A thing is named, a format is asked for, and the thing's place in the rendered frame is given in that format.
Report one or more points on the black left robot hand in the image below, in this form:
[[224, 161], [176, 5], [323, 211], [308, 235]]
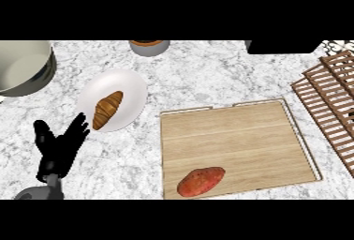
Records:
[[59, 150]]

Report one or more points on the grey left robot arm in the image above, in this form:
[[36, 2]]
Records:
[[41, 190]]

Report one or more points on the red-orange squash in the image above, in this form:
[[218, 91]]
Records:
[[201, 182]]

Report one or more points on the pale wooden tray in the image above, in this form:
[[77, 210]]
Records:
[[235, 146]]

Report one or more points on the brown wooden tiered shelf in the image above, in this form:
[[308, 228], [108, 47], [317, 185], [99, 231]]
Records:
[[332, 103]]

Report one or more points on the brown croissant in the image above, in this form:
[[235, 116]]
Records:
[[106, 109]]

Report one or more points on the white oval plate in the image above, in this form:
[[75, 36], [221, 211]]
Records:
[[124, 90]]

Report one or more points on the large grey metal pot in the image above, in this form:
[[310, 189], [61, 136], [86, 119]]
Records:
[[22, 68]]

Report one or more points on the grey cup with orange rim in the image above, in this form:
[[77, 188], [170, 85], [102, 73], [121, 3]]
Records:
[[149, 47]]

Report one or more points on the black appliance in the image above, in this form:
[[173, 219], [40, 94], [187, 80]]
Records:
[[280, 47]]

